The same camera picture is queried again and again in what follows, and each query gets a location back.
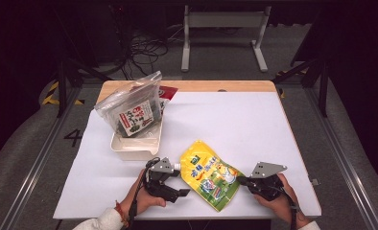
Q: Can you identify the aluminium floor rail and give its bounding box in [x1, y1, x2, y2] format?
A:
[0, 87, 83, 230]
[305, 87, 378, 230]

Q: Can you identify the person's right hand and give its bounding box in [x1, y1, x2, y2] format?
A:
[253, 172, 306, 226]

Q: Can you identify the person's left hand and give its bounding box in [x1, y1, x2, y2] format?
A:
[119, 169, 166, 219]

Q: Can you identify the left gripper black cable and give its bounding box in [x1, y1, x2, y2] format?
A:
[128, 157, 161, 226]

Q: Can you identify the red snack packet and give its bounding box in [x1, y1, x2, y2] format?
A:
[157, 85, 179, 116]

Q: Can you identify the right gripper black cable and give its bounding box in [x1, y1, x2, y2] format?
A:
[272, 185, 299, 230]

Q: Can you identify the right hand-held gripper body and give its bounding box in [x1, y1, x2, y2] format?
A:
[248, 161, 288, 201]

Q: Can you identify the tangle of black floor cables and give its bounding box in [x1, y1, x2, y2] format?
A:
[113, 25, 185, 81]

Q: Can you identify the yellow spout pouch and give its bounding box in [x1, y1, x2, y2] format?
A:
[173, 139, 247, 213]

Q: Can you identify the black metal stand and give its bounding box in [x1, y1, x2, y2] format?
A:
[272, 57, 330, 118]
[57, 58, 113, 118]

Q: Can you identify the white plastic container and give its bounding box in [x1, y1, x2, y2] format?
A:
[109, 123, 164, 162]

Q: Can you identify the clear bag of dried seaweed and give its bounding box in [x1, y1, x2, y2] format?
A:
[94, 70, 163, 139]

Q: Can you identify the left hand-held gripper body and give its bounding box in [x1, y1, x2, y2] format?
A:
[145, 156, 180, 203]

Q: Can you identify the red bracelet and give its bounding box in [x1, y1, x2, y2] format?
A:
[114, 200, 130, 228]

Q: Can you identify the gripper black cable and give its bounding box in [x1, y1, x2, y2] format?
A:
[272, 185, 299, 230]
[128, 157, 161, 226]

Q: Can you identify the white table mat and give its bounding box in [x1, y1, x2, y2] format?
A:
[52, 91, 322, 219]

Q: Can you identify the white metal desk frame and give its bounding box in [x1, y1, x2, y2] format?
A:
[180, 4, 272, 73]

